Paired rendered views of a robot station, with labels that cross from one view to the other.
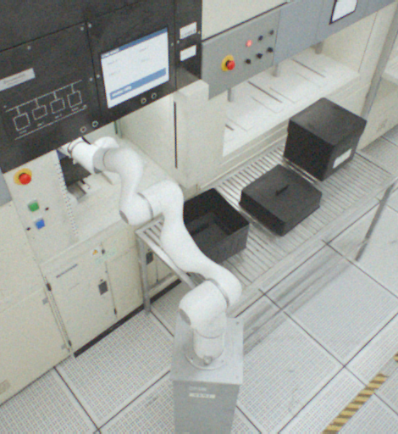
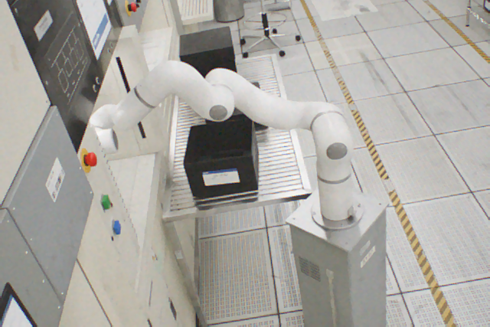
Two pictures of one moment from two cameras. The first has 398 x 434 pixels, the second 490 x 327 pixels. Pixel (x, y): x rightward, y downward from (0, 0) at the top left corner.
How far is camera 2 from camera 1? 1.22 m
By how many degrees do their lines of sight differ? 36
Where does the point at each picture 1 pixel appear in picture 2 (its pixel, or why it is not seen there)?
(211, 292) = (332, 117)
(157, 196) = (224, 78)
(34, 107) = (63, 60)
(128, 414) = not seen: outside the picture
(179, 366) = (341, 239)
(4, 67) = (34, 8)
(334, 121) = (210, 38)
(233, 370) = (371, 204)
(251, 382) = not seen: hidden behind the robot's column
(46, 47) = not seen: outside the picture
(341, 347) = not seen: hidden behind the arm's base
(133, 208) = (222, 93)
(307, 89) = (151, 52)
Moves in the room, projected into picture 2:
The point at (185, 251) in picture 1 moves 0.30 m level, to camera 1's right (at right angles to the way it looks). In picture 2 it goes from (285, 103) to (334, 61)
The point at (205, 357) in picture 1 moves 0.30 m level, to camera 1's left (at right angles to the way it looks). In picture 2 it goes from (349, 210) to (303, 267)
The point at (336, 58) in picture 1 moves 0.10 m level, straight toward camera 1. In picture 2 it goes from (143, 29) to (149, 33)
